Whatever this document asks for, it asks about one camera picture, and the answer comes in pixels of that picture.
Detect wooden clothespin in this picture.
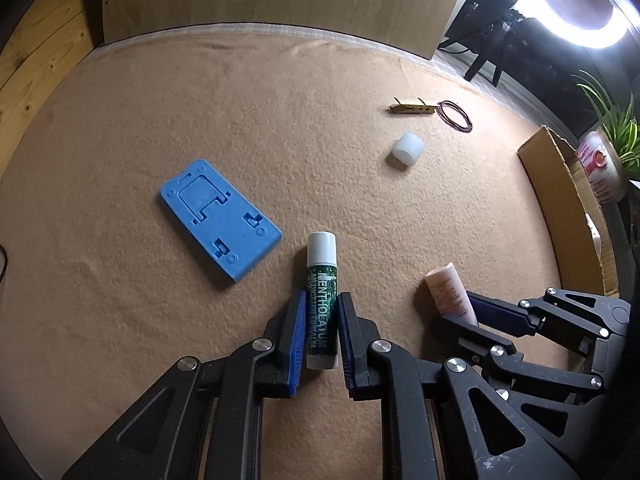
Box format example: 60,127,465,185
390,97,434,115

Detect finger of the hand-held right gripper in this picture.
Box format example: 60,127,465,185
466,287,632,358
431,312,608,406

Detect light wooden board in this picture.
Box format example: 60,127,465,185
100,0,483,61

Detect ring light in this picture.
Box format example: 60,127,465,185
492,0,632,50

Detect small white plastic cap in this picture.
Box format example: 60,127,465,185
390,131,426,166

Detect black light tripod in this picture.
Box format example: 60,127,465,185
462,15,521,86

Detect blue phone stand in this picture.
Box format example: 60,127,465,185
160,159,283,283

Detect brown hair tie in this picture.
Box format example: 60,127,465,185
436,101,471,129
442,105,474,135

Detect green lip balm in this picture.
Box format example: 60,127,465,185
305,231,341,371

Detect cardboard box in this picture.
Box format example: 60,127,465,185
517,125,621,297

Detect green spider plant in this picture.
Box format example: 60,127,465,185
572,70,640,181

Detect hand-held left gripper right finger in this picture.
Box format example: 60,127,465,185
336,292,566,480

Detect white red flower pot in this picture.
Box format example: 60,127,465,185
575,129,629,206

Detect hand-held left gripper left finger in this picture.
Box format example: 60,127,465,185
62,292,307,480

